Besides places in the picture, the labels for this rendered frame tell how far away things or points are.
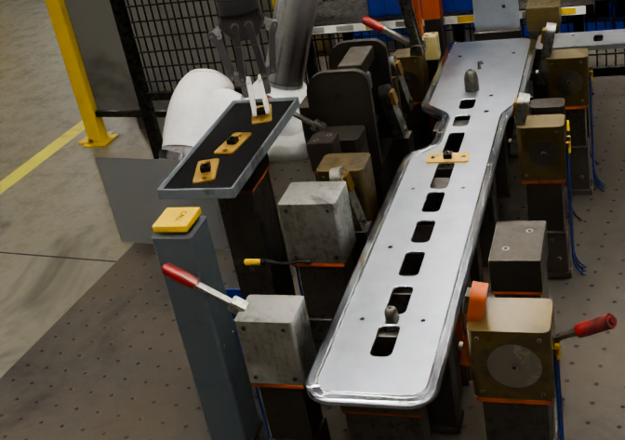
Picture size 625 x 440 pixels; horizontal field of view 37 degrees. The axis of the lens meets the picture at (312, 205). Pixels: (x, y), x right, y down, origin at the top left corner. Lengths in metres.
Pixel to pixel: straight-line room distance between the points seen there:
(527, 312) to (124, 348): 1.02
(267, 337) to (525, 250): 0.42
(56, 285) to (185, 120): 1.64
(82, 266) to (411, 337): 2.66
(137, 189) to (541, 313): 1.29
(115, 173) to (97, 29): 2.47
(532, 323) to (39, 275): 2.90
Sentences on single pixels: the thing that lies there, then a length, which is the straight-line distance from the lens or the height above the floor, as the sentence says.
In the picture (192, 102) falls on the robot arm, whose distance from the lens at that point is 2.36.
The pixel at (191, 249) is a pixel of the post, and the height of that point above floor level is 1.12.
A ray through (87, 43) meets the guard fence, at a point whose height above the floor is 0.54.
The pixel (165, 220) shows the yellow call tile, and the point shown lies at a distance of 1.49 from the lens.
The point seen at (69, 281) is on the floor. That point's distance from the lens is 3.85.
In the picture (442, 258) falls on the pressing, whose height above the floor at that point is 1.00.
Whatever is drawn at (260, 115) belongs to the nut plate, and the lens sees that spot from 1.79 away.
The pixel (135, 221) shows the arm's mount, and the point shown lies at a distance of 2.41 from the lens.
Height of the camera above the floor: 1.83
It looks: 28 degrees down
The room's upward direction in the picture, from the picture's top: 11 degrees counter-clockwise
